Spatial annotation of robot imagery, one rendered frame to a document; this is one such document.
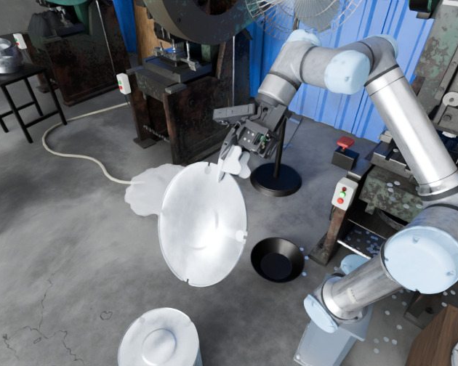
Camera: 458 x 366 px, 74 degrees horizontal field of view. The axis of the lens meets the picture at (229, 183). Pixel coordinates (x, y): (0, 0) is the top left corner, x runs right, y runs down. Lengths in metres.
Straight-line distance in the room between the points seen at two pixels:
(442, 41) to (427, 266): 0.88
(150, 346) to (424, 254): 0.98
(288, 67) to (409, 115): 0.26
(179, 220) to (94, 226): 1.43
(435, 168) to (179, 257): 0.59
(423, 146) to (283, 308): 1.18
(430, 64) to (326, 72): 0.77
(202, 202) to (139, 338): 0.74
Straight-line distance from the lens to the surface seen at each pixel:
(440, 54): 1.35
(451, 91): 1.42
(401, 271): 0.68
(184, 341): 1.29
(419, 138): 0.73
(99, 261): 1.96
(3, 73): 3.22
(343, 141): 1.43
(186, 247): 0.76
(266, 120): 0.66
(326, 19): 1.77
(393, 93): 0.72
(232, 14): 2.09
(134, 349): 1.31
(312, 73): 0.65
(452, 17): 1.32
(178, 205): 0.79
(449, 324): 1.50
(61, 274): 2.00
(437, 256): 0.64
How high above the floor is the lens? 1.49
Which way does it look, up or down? 41 degrees down
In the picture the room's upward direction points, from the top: straight up
